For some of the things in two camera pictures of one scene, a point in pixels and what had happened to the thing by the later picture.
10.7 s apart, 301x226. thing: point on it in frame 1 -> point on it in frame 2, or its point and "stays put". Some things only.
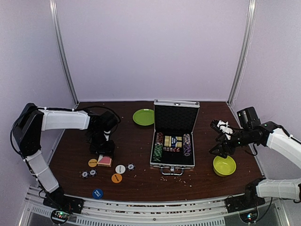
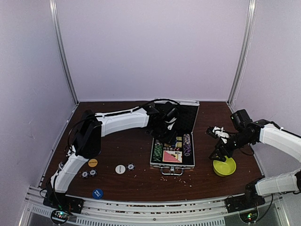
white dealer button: x=120 y=169 stays put
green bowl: x=224 y=166 stays put
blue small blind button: x=98 y=193 stays put
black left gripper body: x=99 y=144 -> x=162 y=134
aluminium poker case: x=172 y=148 stays put
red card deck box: x=104 y=161 -> x=172 y=156
